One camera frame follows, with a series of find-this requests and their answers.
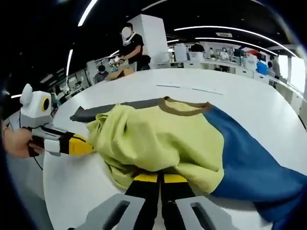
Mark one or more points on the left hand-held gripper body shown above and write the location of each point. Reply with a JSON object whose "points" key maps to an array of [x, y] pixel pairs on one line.
{"points": [[33, 112]]}

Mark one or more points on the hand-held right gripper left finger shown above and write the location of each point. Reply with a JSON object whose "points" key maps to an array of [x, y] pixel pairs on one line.
{"points": [[141, 206]]}

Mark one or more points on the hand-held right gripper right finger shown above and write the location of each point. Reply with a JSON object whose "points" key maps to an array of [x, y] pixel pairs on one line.
{"points": [[172, 206]]}

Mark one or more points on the yellow blue grey garment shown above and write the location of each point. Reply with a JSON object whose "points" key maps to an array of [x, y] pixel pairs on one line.
{"points": [[168, 134]]}

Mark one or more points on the person's left hand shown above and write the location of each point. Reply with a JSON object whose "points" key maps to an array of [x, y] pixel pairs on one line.
{"points": [[19, 143]]}

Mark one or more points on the brown cardboard box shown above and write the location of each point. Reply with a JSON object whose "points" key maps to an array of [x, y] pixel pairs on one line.
{"points": [[117, 74]]}

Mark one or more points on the blue storage bin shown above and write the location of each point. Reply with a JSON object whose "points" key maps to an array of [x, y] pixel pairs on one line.
{"points": [[262, 67]]}

